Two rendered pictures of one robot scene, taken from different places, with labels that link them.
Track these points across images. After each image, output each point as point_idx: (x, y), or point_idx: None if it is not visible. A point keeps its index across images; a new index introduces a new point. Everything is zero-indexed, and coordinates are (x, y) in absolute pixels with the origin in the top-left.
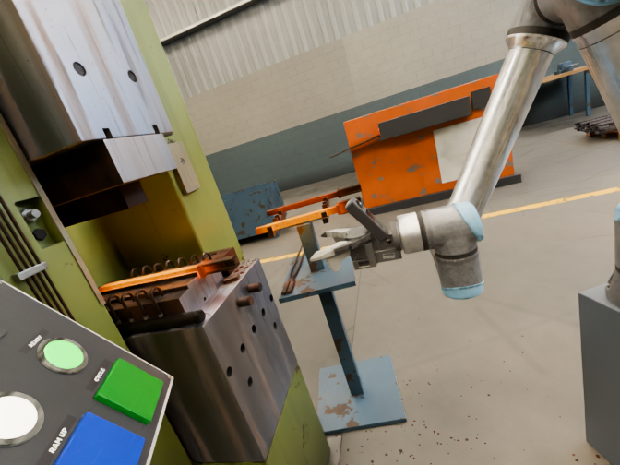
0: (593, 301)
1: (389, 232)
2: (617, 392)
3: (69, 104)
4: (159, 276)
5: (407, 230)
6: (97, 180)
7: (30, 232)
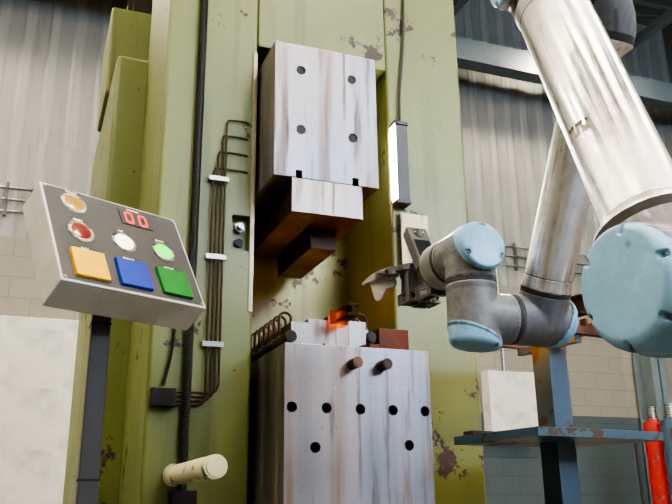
0: None
1: None
2: None
3: (278, 150)
4: None
5: (424, 252)
6: (284, 210)
7: (231, 235)
